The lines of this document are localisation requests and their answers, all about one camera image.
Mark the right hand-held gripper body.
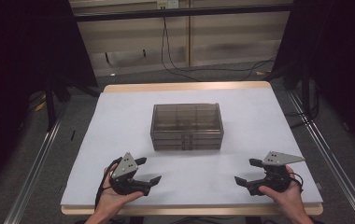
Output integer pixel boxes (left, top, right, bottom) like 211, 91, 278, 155
246, 150, 305, 196

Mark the wooden table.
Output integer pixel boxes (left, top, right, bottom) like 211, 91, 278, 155
60, 80, 325, 217

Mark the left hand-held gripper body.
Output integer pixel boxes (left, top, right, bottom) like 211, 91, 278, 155
109, 151, 151, 196

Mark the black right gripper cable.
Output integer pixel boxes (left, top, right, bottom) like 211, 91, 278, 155
289, 172, 305, 191

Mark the black floor cable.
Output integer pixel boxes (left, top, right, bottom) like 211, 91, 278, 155
283, 91, 320, 131
160, 17, 277, 83

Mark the black horizontal bar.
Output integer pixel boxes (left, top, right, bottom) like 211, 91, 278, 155
72, 3, 292, 22

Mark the white wall outlet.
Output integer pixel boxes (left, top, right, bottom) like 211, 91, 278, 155
156, 0, 179, 10

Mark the black metal stand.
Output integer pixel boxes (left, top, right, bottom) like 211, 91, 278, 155
43, 73, 59, 133

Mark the metal floor rail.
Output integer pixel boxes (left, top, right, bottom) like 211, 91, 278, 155
3, 101, 69, 224
287, 91, 355, 224

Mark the person's left hand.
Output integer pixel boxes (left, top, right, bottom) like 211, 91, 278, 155
96, 163, 145, 215

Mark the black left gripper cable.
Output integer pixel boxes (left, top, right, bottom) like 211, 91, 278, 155
94, 157, 123, 211

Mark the black curtain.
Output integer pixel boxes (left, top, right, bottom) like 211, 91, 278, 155
0, 0, 99, 200
270, 0, 355, 158

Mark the person's right hand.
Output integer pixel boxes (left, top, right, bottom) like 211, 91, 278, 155
258, 165, 305, 216

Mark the transparent brown drawer box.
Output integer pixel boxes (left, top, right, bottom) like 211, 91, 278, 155
149, 103, 225, 152

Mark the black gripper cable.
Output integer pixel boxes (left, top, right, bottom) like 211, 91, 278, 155
289, 172, 305, 191
94, 157, 123, 211

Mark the white table mat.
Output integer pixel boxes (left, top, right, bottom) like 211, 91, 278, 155
60, 88, 324, 208

